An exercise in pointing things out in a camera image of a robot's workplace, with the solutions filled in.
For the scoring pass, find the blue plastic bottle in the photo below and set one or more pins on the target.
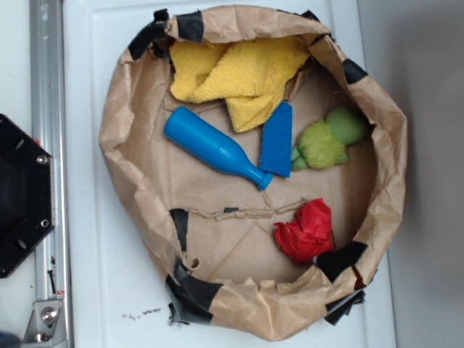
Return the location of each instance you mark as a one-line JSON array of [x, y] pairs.
[[212, 147]]

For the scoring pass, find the brown paper bag bin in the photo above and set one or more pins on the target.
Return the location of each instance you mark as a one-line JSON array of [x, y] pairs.
[[210, 235]]

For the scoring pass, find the blue sponge piece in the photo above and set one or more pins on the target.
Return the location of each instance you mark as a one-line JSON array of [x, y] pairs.
[[275, 156]]

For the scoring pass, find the green plush toy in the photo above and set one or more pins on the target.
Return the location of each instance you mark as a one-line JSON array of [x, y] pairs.
[[322, 144]]

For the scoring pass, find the red crumpled paper ball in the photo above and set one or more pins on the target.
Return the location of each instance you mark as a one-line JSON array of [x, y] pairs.
[[308, 235]]

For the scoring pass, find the yellow terry cloth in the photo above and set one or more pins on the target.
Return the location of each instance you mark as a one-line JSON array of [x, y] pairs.
[[250, 76]]

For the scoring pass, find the white plastic tray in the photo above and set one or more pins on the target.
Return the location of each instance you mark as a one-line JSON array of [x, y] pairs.
[[118, 297]]

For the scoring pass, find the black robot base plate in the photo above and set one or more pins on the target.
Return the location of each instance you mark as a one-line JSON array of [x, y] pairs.
[[26, 196]]

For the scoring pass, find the aluminium extrusion rail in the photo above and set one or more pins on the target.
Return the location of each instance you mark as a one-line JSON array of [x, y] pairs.
[[52, 255]]

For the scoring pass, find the metal corner bracket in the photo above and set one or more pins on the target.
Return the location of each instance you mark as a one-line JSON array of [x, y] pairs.
[[46, 327]]

